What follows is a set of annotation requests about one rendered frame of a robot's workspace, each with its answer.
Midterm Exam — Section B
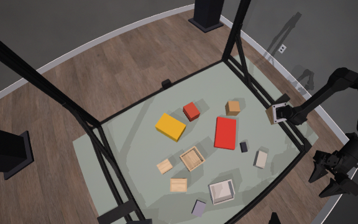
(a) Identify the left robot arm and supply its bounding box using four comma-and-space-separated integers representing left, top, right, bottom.
276, 67, 358, 170

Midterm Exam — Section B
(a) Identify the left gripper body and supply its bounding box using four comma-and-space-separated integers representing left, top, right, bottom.
315, 149, 358, 196

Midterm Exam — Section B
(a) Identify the red flat rectangular block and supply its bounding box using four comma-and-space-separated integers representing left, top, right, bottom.
214, 117, 236, 150

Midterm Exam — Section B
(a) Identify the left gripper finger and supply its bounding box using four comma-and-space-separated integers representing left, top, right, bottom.
319, 178, 351, 198
308, 161, 328, 183

